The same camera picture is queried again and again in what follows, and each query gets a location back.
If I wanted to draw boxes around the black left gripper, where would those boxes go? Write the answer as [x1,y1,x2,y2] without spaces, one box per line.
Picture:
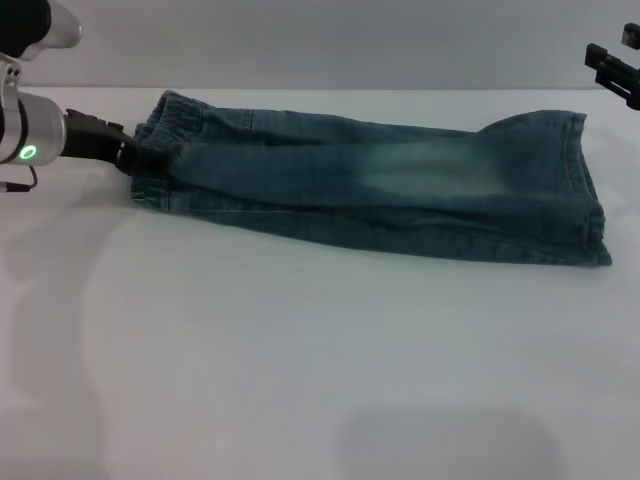
[61,107,147,177]

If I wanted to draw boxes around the blue denim shorts with embroidery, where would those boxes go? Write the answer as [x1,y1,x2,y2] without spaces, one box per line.
[130,88,614,267]

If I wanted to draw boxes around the black silver wrist camera housing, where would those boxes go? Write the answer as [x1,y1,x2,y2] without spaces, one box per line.
[0,0,84,62]

